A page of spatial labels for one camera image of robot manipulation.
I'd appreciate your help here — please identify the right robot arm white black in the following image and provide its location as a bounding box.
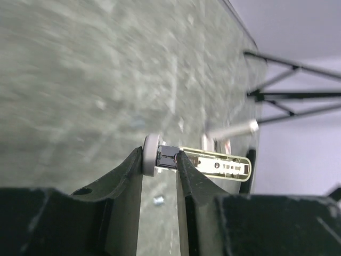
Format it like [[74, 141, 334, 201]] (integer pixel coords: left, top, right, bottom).
[[206, 119, 259, 141]]

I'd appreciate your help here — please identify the small staple strip grey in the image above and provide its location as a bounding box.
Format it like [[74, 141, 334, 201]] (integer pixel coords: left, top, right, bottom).
[[153, 196, 165, 206]]

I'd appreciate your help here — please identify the black music stand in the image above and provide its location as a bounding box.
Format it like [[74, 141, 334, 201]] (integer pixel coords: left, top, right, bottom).
[[243, 50, 340, 125]]

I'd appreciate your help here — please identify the staple box cardboard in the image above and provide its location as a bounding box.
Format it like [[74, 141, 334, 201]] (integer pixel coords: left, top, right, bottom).
[[201, 134, 232, 155]]

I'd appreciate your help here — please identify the white stapler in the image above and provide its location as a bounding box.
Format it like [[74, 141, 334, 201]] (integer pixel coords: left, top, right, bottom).
[[142, 134, 252, 182]]

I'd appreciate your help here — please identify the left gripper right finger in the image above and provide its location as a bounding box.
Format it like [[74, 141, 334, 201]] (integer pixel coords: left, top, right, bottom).
[[176, 152, 340, 255]]

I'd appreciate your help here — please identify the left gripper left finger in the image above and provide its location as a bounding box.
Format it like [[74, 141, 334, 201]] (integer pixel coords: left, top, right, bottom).
[[1, 147, 142, 255]]

